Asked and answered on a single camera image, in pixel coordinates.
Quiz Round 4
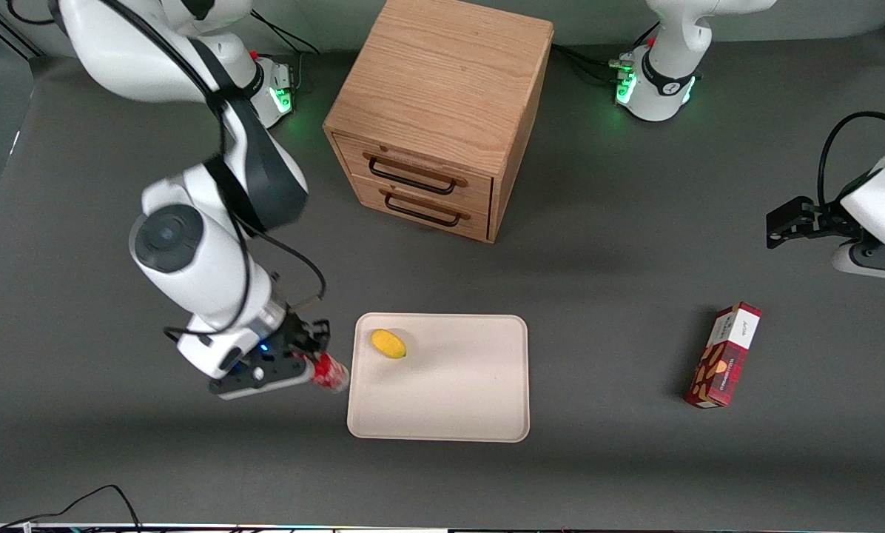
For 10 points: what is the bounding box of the black base cable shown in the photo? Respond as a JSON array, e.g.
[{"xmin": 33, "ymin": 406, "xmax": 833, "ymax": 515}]
[
  {"xmin": 250, "ymin": 15, "xmax": 322, "ymax": 91},
  {"xmin": 552, "ymin": 22, "xmax": 659, "ymax": 87}
]

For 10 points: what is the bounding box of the red coke bottle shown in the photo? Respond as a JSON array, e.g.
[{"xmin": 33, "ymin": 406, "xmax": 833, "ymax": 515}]
[{"xmin": 311, "ymin": 352, "xmax": 351, "ymax": 395}]

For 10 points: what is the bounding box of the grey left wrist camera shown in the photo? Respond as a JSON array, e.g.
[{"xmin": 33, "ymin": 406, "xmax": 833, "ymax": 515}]
[{"xmin": 830, "ymin": 241, "xmax": 885, "ymax": 284}]

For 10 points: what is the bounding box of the yellow mango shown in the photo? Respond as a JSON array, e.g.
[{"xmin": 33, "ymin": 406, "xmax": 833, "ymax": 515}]
[{"xmin": 371, "ymin": 329, "xmax": 407, "ymax": 360}]

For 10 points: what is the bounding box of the wooden drawer front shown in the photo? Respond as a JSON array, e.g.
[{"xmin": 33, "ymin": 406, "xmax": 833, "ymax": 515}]
[
  {"xmin": 352, "ymin": 175, "xmax": 492, "ymax": 244},
  {"xmin": 334, "ymin": 133, "xmax": 495, "ymax": 215}
]

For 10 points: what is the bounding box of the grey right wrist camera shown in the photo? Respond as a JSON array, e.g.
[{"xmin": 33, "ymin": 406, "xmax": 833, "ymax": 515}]
[{"xmin": 208, "ymin": 355, "xmax": 316, "ymax": 401}]

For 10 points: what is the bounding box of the black cable at table edge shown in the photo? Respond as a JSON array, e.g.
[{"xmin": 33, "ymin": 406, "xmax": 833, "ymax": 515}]
[{"xmin": 0, "ymin": 484, "xmax": 144, "ymax": 533}]

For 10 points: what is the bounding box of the beige plastic tray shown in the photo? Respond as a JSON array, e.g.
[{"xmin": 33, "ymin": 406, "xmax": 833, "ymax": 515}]
[{"xmin": 346, "ymin": 312, "xmax": 531, "ymax": 443}]

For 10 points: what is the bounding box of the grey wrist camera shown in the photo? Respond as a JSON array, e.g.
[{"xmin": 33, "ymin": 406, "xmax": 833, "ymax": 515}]
[
  {"xmin": 830, "ymin": 241, "xmax": 885, "ymax": 284},
  {"xmin": 208, "ymin": 355, "xmax": 316, "ymax": 401}
]

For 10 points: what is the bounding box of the red plaid cookie box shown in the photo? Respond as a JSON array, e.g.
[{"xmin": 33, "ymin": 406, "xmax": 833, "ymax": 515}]
[{"xmin": 684, "ymin": 301, "xmax": 763, "ymax": 409}]

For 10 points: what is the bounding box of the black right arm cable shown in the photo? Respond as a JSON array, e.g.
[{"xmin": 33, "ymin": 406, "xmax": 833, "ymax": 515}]
[{"xmin": 98, "ymin": 0, "xmax": 328, "ymax": 345}]

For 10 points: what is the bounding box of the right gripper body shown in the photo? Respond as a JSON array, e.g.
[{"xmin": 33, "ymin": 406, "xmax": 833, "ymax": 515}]
[{"xmin": 178, "ymin": 307, "xmax": 303, "ymax": 378}]

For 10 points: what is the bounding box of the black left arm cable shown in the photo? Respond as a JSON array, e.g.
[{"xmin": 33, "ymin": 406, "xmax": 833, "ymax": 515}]
[{"xmin": 818, "ymin": 111, "xmax": 885, "ymax": 209}]

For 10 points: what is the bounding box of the black drawer handle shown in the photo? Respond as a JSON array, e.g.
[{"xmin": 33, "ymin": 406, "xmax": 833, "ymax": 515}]
[
  {"xmin": 367, "ymin": 155, "xmax": 460, "ymax": 196},
  {"xmin": 383, "ymin": 190, "xmax": 463, "ymax": 228}
]

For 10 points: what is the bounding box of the wooden drawer cabinet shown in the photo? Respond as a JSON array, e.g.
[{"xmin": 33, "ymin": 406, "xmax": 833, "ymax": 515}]
[{"xmin": 323, "ymin": 0, "xmax": 554, "ymax": 244}]

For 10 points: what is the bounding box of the black right base cable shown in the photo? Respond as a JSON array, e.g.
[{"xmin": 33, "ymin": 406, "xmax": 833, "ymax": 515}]
[{"xmin": 250, "ymin": 15, "xmax": 322, "ymax": 91}]

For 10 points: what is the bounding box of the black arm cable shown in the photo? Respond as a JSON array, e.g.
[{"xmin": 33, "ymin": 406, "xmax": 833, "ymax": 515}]
[
  {"xmin": 818, "ymin": 111, "xmax": 885, "ymax": 209},
  {"xmin": 98, "ymin": 0, "xmax": 328, "ymax": 345}
]

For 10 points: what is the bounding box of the black left base cable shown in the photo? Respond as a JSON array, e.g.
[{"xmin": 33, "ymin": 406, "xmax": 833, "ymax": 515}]
[{"xmin": 552, "ymin": 22, "xmax": 659, "ymax": 87}]

